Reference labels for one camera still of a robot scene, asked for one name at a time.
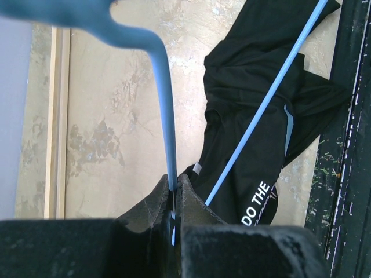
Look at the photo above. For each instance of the wooden clothes rack frame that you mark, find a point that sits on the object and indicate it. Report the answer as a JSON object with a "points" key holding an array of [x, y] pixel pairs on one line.
{"points": [[56, 145]]}

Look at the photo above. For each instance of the light blue wire hanger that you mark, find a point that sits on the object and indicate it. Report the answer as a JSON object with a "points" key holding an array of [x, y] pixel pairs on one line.
{"points": [[94, 17]]}

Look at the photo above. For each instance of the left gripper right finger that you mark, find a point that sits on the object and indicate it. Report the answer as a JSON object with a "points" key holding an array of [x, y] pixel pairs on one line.
{"points": [[211, 248]]}

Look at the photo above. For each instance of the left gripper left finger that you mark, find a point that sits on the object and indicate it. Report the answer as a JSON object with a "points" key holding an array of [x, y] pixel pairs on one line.
{"points": [[135, 244]]}

